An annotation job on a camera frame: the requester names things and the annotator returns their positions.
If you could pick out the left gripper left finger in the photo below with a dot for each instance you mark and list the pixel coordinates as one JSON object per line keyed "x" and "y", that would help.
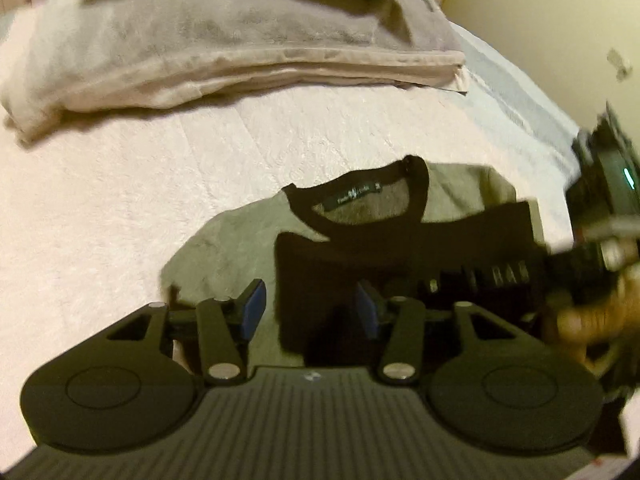
{"x": 214, "y": 333}

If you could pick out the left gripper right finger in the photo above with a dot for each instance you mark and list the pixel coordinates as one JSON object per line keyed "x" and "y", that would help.
{"x": 412, "y": 342}

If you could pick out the grey and black sweater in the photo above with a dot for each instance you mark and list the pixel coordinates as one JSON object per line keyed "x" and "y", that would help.
{"x": 411, "y": 228}

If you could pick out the person's right hand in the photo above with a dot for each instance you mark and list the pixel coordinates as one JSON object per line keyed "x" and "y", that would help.
{"x": 614, "y": 318}

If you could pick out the grey white patterned sheet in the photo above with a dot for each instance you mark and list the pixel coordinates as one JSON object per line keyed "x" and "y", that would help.
{"x": 523, "y": 101}

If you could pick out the beige folded blanket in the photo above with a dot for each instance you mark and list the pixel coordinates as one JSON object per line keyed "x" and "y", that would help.
{"x": 90, "y": 55}

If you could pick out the white wall socket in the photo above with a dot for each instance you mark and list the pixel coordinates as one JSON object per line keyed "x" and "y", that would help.
{"x": 623, "y": 68}

